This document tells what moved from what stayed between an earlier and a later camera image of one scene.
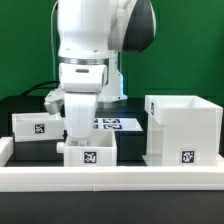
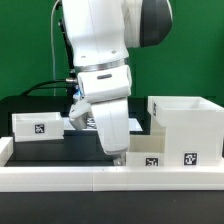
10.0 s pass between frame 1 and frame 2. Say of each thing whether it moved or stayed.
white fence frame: stayed
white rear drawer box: stayed
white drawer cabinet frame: stayed
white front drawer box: moved
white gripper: moved
